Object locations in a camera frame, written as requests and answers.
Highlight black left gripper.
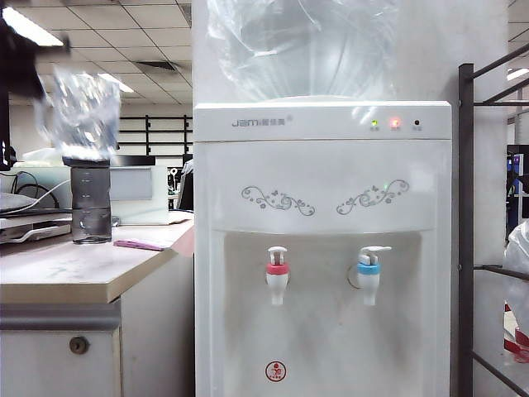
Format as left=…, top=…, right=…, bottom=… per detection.
left=0, top=18, right=72, bottom=101

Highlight clear plastic mug pink print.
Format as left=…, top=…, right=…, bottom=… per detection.
left=35, top=65, right=122, bottom=164

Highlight red hot water tap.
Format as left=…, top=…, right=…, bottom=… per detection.
left=264, top=245, right=293, bottom=308

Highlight grey translucent water bottle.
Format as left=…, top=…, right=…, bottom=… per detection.
left=61, top=154, right=114, bottom=246

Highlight water jug in plastic bag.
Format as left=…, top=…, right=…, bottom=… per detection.
left=205, top=0, right=400, bottom=103

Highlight white water dispenser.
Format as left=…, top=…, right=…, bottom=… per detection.
left=193, top=97, right=454, bottom=397

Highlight blue cold water tap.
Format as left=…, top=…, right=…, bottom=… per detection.
left=355, top=245, right=394, bottom=308

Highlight large ceiling light panel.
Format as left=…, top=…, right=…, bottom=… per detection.
left=1, top=7, right=65, bottom=48

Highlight black monitor edge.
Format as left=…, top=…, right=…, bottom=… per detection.
left=0, top=93, right=12, bottom=172

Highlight ceiling air vent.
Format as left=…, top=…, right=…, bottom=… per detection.
left=135, top=60, right=180, bottom=79

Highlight black background shelf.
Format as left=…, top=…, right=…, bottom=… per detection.
left=118, top=114, right=195, bottom=158

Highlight white laptop stand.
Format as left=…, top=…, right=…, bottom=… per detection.
left=0, top=216, right=75, bottom=246

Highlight white partition panel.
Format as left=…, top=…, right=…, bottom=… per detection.
left=108, top=164, right=172, bottom=227

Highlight pink paper note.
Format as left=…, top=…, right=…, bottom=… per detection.
left=112, top=237, right=168, bottom=253

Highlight round metal cabinet lock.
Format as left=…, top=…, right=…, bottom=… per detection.
left=68, top=335, right=91, bottom=356

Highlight dark metal rack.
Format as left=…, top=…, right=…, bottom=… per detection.
left=456, top=41, right=529, bottom=397

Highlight blue and black machine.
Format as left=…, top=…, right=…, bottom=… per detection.
left=506, top=143, right=529, bottom=208

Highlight white plastic bag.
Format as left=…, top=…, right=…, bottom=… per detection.
left=501, top=218, right=529, bottom=366

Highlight white desk cable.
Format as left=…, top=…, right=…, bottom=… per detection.
left=0, top=179, right=72, bottom=217

